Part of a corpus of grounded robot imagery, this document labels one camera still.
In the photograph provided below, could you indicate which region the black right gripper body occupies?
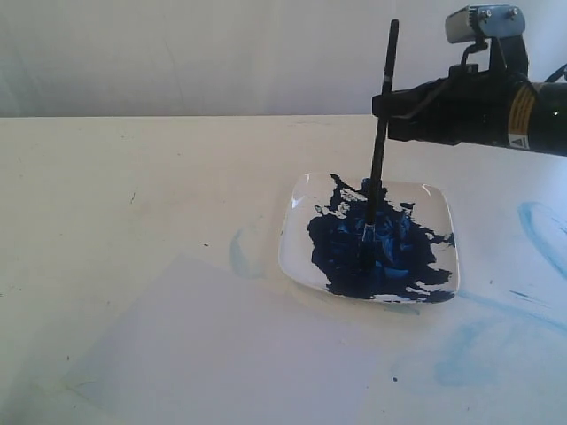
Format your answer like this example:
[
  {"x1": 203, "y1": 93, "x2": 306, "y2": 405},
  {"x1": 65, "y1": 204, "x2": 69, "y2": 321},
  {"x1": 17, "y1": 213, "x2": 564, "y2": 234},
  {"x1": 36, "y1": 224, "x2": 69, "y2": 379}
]
[{"x1": 386, "y1": 73, "x2": 539, "y2": 147}]

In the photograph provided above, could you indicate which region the black paintbrush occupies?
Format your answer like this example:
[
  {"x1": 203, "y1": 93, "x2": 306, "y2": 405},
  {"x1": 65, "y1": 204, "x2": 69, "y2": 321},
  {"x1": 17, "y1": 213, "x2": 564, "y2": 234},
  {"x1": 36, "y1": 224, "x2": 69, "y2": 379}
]
[{"x1": 360, "y1": 19, "x2": 400, "y2": 270}]

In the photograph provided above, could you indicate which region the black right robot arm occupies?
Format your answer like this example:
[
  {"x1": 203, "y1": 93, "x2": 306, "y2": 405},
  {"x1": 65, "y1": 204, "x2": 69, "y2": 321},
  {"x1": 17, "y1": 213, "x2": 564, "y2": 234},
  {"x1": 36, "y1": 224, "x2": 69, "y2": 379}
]
[{"x1": 372, "y1": 72, "x2": 566, "y2": 157}]

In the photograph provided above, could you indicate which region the white sheet of paper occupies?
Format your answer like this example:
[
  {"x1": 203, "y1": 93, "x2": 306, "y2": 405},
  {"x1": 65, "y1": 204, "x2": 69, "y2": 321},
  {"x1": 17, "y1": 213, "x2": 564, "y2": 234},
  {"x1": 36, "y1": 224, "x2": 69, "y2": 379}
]
[{"x1": 66, "y1": 257, "x2": 377, "y2": 424}]

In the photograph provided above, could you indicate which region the white plate with blue paint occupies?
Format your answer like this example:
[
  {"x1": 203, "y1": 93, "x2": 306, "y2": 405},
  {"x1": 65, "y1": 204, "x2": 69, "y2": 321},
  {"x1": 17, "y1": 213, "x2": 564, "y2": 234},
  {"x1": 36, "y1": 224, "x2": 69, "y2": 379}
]
[{"x1": 278, "y1": 173, "x2": 460, "y2": 304}]

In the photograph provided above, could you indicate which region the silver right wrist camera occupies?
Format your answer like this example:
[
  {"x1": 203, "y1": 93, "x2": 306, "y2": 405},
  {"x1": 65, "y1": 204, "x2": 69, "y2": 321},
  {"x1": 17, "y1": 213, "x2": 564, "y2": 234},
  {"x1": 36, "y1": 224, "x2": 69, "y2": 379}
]
[{"x1": 445, "y1": 4, "x2": 526, "y2": 44}]

